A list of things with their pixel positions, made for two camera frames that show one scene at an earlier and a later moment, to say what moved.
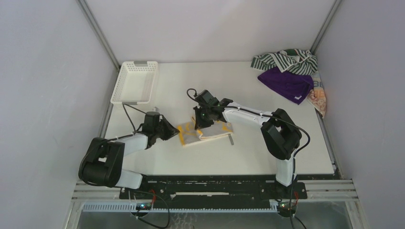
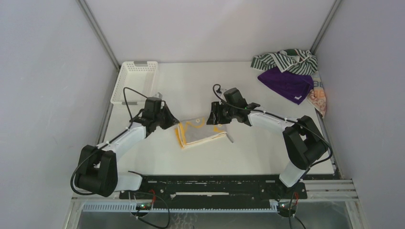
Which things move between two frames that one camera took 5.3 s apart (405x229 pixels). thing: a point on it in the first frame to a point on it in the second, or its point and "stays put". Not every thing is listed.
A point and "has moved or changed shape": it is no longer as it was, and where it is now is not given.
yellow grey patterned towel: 188,134 has moved or changed shape
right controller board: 286,209 stays put
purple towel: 293,87 stays put
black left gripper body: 164,131 to 164,119
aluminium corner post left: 99,32 stays put
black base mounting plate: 214,187 stays put
